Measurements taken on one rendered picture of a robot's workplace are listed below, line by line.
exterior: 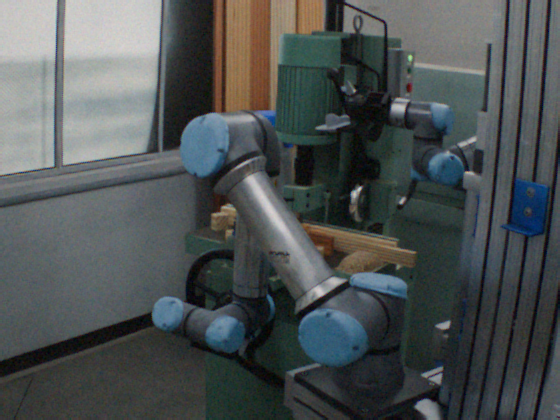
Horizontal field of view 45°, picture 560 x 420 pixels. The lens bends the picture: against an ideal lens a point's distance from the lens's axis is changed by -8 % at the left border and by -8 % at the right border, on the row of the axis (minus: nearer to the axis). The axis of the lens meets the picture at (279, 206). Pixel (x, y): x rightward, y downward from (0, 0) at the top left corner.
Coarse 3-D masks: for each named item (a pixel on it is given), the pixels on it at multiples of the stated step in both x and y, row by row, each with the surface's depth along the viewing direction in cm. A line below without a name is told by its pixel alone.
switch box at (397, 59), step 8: (392, 48) 217; (392, 56) 216; (400, 56) 215; (392, 64) 217; (400, 64) 215; (408, 64) 219; (392, 72) 217; (400, 72) 216; (392, 80) 218; (400, 80) 216; (408, 80) 220; (384, 88) 220; (392, 88) 218; (400, 88) 217; (392, 96) 219; (400, 96) 218; (408, 96) 222
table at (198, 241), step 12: (204, 228) 223; (228, 228) 225; (192, 240) 216; (204, 240) 213; (216, 240) 211; (192, 252) 217; (336, 252) 206; (336, 264) 195; (384, 264) 196; (396, 264) 202; (228, 276) 198; (276, 276) 193; (348, 276) 188; (276, 288) 191
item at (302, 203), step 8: (288, 184) 210; (296, 184) 210; (312, 184) 211; (320, 184) 213; (288, 192) 208; (296, 192) 206; (304, 192) 205; (312, 192) 209; (320, 192) 213; (296, 200) 207; (304, 200) 206; (312, 200) 210; (320, 200) 214; (296, 208) 207; (304, 208) 207; (312, 208) 210
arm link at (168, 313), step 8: (160, 304) 151; (168, 304) 150; (176, 304) 149; (184, 304) 152; (152, 312) 151; (160, 312) 150; (168, 312) 149; (176, 312) 148; (184, 312) 150; (160, 320) 149; (168, 320) 148; (176, 320) 148; (184, 320) 149; (160, 328) 149; (168, 328) 148; (176, 328) 149; (184, 336) 150
